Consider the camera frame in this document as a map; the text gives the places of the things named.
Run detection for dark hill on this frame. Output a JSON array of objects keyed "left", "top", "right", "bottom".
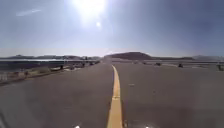
[{"left": 105, "top": 51, "right": 154, "bottom": 61}]

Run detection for yellow painted line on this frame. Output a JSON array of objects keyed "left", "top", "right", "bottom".
[{"left": 106, "top": 64, "right": 124, "bottom": 128}]

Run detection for grey asphalt road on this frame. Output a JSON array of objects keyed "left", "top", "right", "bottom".
[{"left": 0, "top": 59, "right": 224, "bottom": 128}]

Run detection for row of dark bushes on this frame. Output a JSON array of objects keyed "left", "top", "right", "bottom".
[{"left": 141, "top": 61, "right": 224, "bottom": 72}]

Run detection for distant low hills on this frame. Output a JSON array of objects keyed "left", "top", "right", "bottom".
[{"left": 0, "top": 54, "right": 101, "bottom": 62}]

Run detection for dry scrub verge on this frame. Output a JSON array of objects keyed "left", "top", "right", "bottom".
[{"left": 0, "top": 60, "right": 100, "bottom": 85}]

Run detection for pale flat ground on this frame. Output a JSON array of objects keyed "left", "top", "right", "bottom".
[{"left": 113, "top": 58, "right": 224, "bottom": 72}]

